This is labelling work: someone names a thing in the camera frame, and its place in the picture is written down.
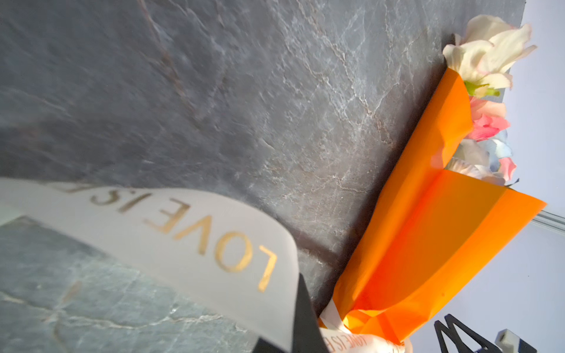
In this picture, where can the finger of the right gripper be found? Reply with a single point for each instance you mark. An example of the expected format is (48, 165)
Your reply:
(450, 330)

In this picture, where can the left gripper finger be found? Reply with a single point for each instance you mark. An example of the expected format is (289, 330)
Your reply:
(307, 337)

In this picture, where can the white ribbon strip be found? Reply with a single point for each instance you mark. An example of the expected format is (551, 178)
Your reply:
(224, 254)

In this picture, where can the orange wrapping paper sheet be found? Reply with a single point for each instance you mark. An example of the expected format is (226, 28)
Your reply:
(432, 231)

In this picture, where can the light pink rose fake flower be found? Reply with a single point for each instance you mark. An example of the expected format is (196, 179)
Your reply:
(507, 168)

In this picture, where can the cream rose fake flower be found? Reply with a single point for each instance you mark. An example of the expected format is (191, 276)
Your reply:
(484, 55)

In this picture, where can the dark pink rose fake flower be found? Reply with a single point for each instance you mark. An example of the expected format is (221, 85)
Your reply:
(488, 118)

